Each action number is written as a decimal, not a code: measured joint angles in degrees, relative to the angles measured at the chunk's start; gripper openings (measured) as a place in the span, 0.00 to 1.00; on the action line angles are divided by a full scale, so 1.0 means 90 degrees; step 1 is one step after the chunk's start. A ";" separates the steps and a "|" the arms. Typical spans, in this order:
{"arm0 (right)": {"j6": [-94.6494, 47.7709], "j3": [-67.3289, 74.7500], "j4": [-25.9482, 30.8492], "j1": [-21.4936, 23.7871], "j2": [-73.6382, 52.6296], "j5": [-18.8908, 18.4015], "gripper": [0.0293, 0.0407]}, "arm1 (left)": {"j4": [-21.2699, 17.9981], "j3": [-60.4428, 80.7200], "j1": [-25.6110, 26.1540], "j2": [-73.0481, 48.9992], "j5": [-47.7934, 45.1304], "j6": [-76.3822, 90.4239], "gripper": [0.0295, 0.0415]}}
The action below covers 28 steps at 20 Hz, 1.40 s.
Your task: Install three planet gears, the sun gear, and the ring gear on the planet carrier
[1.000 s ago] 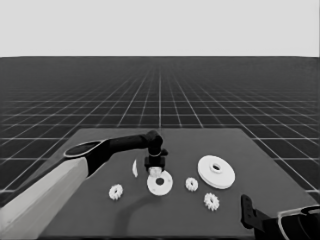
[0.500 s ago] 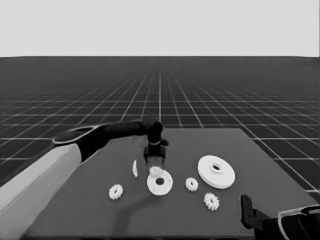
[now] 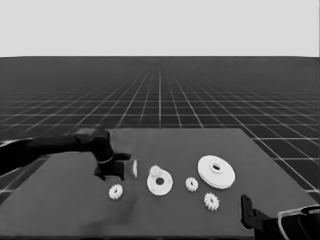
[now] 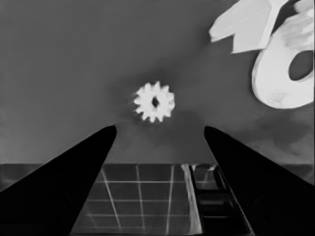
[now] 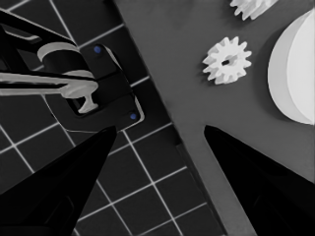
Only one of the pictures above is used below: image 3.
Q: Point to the large thick white disc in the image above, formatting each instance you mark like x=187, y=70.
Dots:
x=213, y=178

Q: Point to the small white T-shaped piece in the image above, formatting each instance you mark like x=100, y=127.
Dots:
x=135, y=168

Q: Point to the small white gear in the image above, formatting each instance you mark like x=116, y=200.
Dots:
x=188, y=185
x=152, y=172
x=208, y=202
x=112, y=192

